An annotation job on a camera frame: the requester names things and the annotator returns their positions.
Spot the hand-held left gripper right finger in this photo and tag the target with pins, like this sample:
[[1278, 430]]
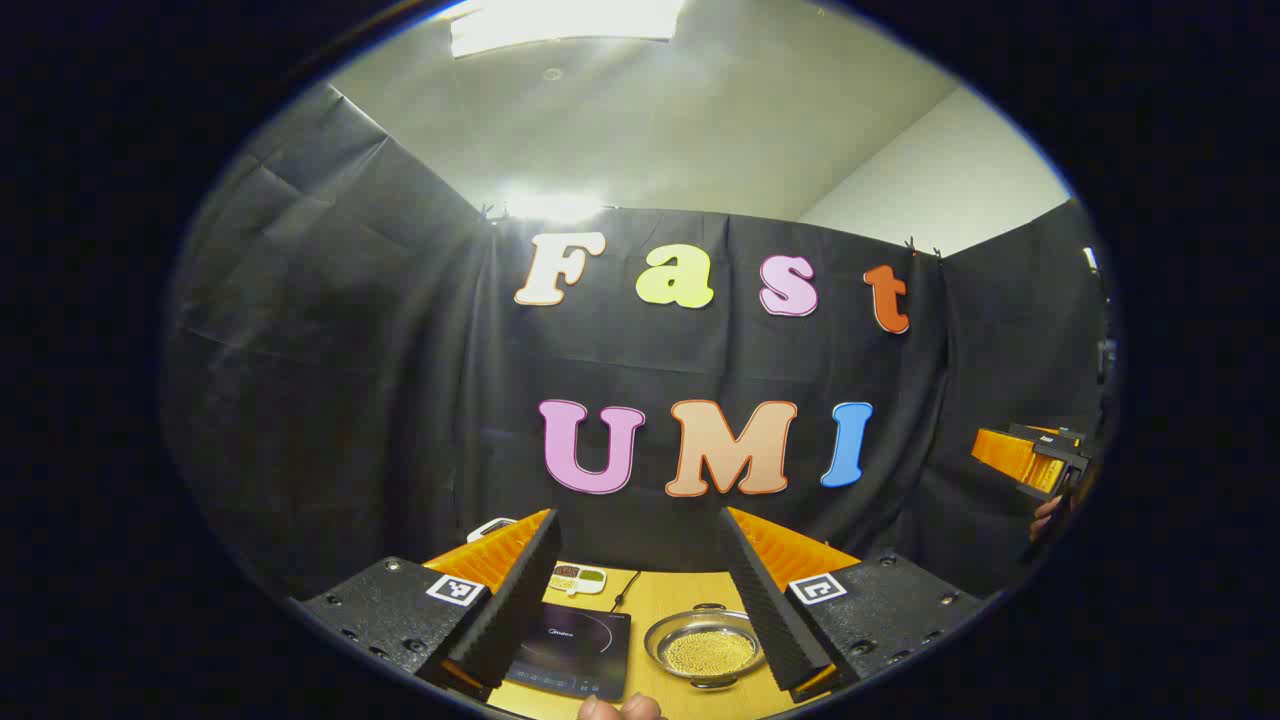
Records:
[[775, 620]]

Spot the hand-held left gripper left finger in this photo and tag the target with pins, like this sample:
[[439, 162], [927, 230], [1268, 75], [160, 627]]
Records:
[[510, 610]]

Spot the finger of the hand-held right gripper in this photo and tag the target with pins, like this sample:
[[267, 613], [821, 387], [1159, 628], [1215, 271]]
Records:
[[1020, 455]]

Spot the pile of yellow soybeans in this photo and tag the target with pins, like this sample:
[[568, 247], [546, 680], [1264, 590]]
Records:
[[710, 652]]

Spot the black induction cooktop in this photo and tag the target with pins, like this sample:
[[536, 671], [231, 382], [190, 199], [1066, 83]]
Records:
[[575, 650]]

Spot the white divided dish with beans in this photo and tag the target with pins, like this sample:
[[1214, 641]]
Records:
[[580, 580]]

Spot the white toaster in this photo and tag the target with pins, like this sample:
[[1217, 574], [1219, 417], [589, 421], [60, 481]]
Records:
[[490, 526]]

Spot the black backdrop cloth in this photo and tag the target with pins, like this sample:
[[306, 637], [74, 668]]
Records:
[[350, 380]]

